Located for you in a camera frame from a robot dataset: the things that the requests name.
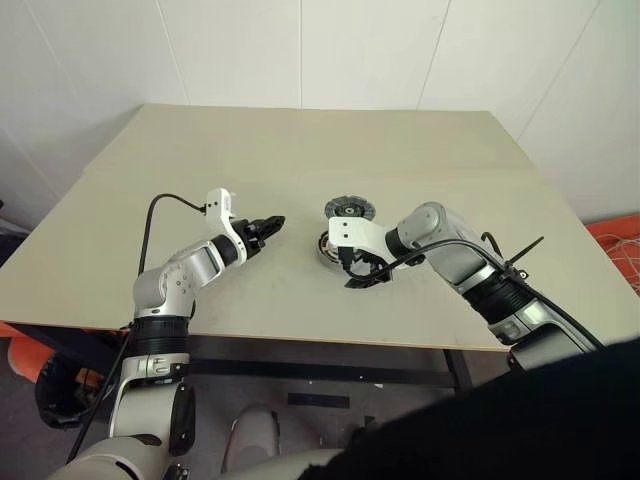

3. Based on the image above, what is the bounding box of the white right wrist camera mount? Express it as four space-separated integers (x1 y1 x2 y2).
327 215 399 262

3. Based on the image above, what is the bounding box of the black metal table frame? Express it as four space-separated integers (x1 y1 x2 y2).
4 322 475 397

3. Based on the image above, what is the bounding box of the orange fabric with white net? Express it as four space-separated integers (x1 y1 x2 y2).
583 214 640 297

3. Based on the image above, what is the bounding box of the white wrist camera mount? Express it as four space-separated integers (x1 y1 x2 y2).
327 215 399 262
202 187 250 264

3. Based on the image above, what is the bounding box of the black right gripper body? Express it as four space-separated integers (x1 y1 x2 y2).
337 244 387 275

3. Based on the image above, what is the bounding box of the black bag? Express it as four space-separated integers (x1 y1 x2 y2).
34 357 109 432

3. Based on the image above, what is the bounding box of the black rounded shape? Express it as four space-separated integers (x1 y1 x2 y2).
304 337 640 480

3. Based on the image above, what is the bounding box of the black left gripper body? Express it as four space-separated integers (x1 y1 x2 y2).
233 218 267 258

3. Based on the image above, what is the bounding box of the grey round motor cover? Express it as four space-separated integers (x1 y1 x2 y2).
323 195 376 224

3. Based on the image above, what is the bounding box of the grey rounded shape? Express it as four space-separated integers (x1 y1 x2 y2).
222 405 281 472

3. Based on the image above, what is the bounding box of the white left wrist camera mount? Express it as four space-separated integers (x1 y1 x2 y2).
202 187 250 264

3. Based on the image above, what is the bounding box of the black zip tie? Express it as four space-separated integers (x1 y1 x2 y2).
502 236 546 281

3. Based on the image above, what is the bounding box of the silver motor stator housing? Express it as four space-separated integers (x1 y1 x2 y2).
313 230 352 272

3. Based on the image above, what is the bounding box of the orange rounded object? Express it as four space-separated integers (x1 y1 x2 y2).
0 322 51 387

